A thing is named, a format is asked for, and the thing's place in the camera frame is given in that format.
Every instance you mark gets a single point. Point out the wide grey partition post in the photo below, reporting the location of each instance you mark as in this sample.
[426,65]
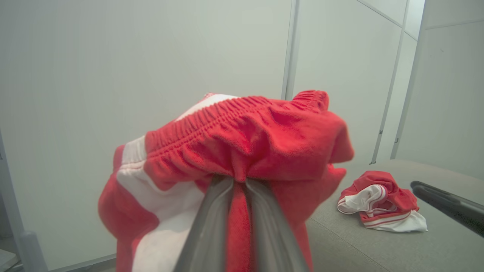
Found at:
[290,45]

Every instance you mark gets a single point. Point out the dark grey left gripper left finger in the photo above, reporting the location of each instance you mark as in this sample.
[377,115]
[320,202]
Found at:
[210,234]

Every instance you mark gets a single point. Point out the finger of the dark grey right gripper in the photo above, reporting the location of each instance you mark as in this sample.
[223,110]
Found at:
[453,206]

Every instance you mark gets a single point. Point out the red shorts with white stripe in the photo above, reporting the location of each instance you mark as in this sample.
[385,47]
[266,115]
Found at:
[264,143]

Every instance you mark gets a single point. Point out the grey partition post with foot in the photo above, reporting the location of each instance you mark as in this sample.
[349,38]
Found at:
[32,253]

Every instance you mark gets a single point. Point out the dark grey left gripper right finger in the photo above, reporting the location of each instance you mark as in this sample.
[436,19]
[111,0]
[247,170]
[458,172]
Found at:
[270,238]

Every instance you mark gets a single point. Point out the thin grey partition post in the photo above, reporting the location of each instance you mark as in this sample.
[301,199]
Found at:
[388,87]
[410,75]

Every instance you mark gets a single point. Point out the beige grey fabric sofa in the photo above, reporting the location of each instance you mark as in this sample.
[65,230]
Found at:
[378,249]

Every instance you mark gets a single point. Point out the red and white garment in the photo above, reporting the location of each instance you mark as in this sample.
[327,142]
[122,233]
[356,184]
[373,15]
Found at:
[393,189]

